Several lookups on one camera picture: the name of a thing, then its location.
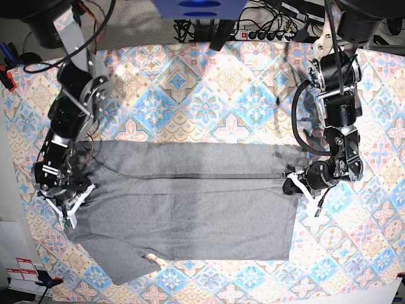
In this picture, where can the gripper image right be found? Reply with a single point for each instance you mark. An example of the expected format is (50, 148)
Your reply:
(313, 182)

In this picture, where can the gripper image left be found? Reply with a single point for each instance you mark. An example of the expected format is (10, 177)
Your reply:
(61, 191)

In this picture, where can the grey T-shirt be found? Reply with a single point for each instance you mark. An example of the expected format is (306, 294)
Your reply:
(185, 201)

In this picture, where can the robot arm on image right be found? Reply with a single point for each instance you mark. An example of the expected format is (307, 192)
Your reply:
(336, 72)

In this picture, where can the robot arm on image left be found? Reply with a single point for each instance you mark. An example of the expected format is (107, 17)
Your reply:
(85, 89)

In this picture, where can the patterned tablecloth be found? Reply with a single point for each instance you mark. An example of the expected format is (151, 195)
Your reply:
(241, 94)

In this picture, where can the white labelled box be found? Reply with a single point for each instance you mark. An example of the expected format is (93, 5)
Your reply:
(15, 258)

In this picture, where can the blue clamp lower left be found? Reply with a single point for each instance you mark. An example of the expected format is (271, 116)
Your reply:
(45, 280)

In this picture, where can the orange clamp upper left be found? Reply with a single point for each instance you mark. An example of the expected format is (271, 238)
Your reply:
(7, 79)

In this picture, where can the white power strip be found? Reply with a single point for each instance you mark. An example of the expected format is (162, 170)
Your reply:
(262, 35)

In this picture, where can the black centre post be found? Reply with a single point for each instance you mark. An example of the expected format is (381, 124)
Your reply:
(222, 34)

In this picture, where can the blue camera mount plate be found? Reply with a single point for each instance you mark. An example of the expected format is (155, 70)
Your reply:
(199, 9)

